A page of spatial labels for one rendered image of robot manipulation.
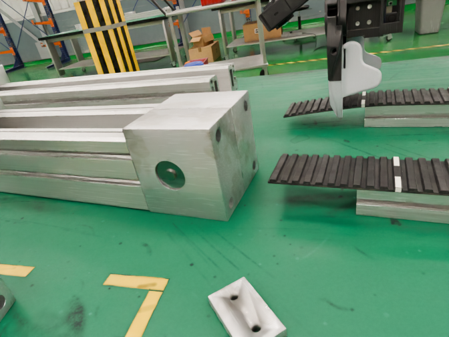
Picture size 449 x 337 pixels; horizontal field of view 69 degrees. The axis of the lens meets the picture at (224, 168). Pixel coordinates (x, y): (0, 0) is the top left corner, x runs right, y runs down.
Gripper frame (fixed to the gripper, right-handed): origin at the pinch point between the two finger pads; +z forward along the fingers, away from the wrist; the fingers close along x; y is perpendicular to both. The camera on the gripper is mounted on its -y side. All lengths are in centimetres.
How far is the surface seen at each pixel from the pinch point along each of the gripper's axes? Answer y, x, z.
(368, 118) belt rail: 4.2, -1.3, 2.0
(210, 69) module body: -19.5, 2.4, -5.2
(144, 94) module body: -28.6, -3.9, -3.5
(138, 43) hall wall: -549, 680, 66
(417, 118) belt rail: 9.8, -1.9, 1.9
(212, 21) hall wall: -347, 708, 43
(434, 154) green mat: 10.9, -9.1, 3.1
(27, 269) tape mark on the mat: -23.3, -33.7, 3.1
